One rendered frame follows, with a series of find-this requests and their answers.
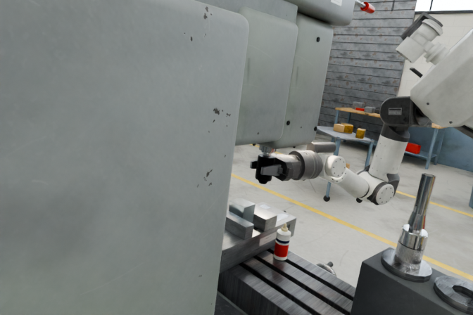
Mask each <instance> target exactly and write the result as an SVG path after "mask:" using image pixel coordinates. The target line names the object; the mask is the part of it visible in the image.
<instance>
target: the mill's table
mask: <svg viewBox="0 0 473 315"><path fill-rule="evenodd" d="M274 250H275V247H274V246H273V247H271V248H269V249H267V250H265V251H263V252H261V253H259V254H257V255H256V256H254V257H252V258H250V259H247V260H246V261H244V262H242V263H240V264H238V265H236V266H233V267H232V268H230V269H228V270H226V271H224V272H222V273H221V274H219V279H218V285H217V291H219V292H220V293H221V294H223V295H224V296H225V297H226V298H227V299H228V300H230V301H231V302H233V303H234V304H235V305H236V306H238V307H239V308H240V309H241V310H243V311H244V312H245V313H247V314H248V315H350V314H351V308H352V305H353V299H354V295H355V289H356V288H355V287H353V286H352V285H350V284H348V283H346V282H345V281H342V280H341V279H340V278H337V277H336V276H334V275H332V274H330V273H328V272H327V271H325V270H323V269H321V268H320V267H318V266H315V265H314V264H312V263H310V262H309V261H307V260H305V259H303V258H302V257H299V256H298V255H296V254H294V253H292V252H291V251H289V250H288V254H287V258H286V260H284V261H280V260H277V259H275V258H274V256H273V255H274Z"/></svg>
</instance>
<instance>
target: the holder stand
mask: <svg viewBox="0 0 473 315"><path fill-rule="evenodd" d="M395 251H396V250H395V249H393V248H392V247H388V248H387V249H385V250H383V251H381V252H379V253H377V254H375V255H373V256H371V257H370V258H368V259H366V260H364V261H362V264H361V267H360V273H359V277H358V282H357V286H356V289H355V295H354V299H353V305H352V308H351V314H350V315H473V283H470V282H467V281H464V280H462V279H460V278H455V277H452V276H448V275H446V274H443V273H441V272H440V271H437V270H435V269H433V268H431V267H430V266H429V265H428V264H427V263H426V262H425V261H424V260H422V263H421V266H420V268H419V269H409V268H406V267H404V266H401V265H400V264H398V263H397V262H396V261H395V260H394V255H395Z"/></svg>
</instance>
